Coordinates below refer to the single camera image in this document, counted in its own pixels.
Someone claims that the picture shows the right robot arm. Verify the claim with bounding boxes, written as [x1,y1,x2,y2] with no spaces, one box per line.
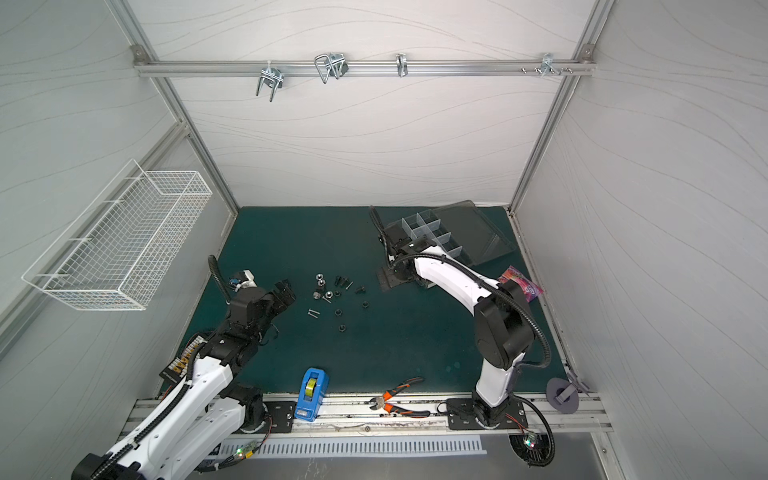
[377,225,552,429]

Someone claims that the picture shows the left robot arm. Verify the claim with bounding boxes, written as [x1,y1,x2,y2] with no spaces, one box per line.
[71,280,296,479]

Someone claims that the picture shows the clear compartment organizer box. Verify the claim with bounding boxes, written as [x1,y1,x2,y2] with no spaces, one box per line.
[384,200,517,267]

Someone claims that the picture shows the blue tape dispenser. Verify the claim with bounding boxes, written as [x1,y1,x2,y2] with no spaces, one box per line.
[295,368,329,422]

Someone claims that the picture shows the screwdriver bit set case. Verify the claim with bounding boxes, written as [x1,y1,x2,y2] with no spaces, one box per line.
[159,335,206,385]

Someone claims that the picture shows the pink Fox's candy bag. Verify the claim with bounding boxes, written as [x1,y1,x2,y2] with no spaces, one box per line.
[499,266,544,302]

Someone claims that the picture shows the grey tape spool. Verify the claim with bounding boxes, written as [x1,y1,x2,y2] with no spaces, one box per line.
[545,378,580,414]

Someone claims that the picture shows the metal hook clamp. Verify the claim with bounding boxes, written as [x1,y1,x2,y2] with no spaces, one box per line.
[395,53,408,78]

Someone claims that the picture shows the metal U-bolt clamp middle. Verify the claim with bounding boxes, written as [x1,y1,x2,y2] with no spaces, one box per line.
[313,52,349,84]

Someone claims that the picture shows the metal u-bolt clamp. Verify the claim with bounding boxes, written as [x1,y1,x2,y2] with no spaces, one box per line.
[255,61,285,102]
[313,52,349,84]

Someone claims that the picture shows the metal U-bolt clamp left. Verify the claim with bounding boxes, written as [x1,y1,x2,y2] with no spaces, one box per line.
[255,61,285,102]

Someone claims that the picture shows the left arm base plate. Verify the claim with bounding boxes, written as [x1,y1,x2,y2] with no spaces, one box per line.
[237,401,296,434]

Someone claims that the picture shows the orange handled pliers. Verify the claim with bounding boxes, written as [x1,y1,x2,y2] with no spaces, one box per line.
[369,376,432,419]

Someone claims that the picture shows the white wire basket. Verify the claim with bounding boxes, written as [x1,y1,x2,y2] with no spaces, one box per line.
[21,160,212,311]

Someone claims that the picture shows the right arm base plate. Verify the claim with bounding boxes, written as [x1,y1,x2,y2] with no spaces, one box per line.
[439,397,528,431]

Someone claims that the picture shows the metal bracket right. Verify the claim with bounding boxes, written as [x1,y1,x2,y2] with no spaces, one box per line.
[520,53,573,77]

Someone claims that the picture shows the aluminium crossbar rail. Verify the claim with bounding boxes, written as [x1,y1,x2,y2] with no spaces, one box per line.
[134,57,597,78]

